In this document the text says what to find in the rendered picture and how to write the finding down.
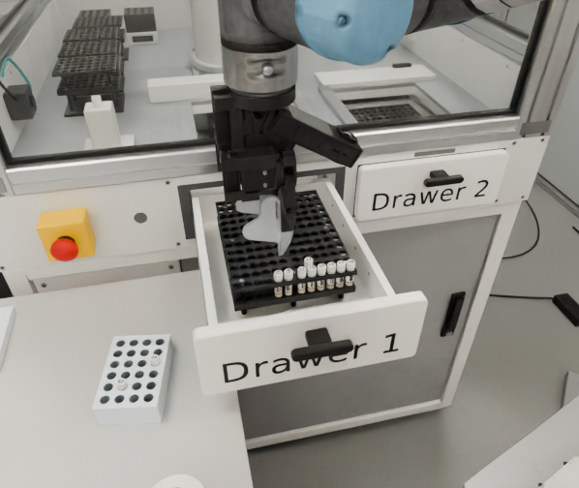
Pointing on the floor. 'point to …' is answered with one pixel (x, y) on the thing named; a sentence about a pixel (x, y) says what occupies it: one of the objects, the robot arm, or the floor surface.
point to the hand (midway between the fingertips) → (282, 236)
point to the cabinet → (481, 257)
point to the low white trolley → (33, 462)
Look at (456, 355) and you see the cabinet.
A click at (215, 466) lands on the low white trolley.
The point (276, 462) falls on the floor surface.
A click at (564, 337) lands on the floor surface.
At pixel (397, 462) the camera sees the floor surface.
